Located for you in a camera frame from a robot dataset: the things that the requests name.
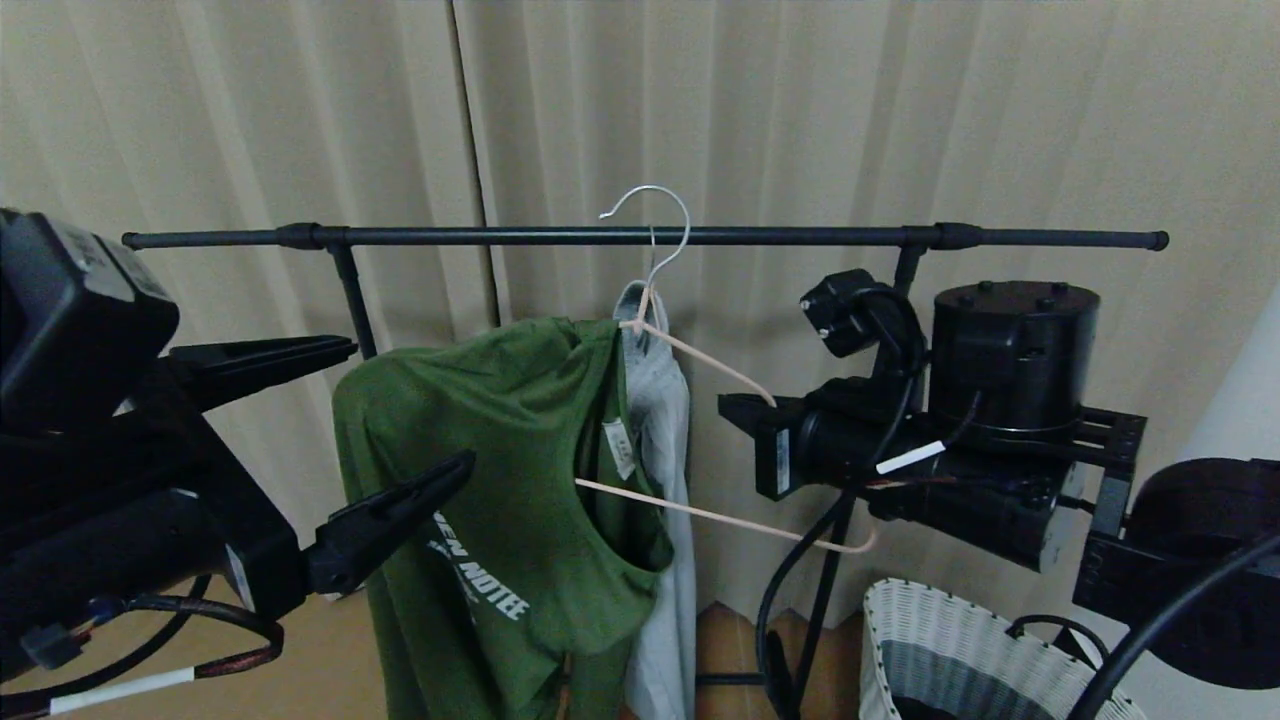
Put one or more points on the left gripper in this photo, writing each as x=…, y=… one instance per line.
x=120, y=520

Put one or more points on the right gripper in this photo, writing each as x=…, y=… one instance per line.
x=840, y=440

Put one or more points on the pink clothes hanger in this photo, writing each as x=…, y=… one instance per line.
x=700, y=357
x=651, y=250

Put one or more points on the pale grey shorts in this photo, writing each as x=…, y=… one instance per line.
x=665, y=400

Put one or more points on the green garment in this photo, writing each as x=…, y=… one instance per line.
x=500, y=430

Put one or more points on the white laundry basket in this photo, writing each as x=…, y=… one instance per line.
x=950, y=620

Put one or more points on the black clothes rack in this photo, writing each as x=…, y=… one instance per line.
x=500, y=237

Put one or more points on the beige curtain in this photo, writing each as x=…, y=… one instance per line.
x=900, y=100

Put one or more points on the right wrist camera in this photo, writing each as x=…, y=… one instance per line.
x=850, y=310

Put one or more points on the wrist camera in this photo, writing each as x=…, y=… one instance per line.
x=850, y=310
x=70, y=310

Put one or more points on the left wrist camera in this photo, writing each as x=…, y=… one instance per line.
x=70, y=310

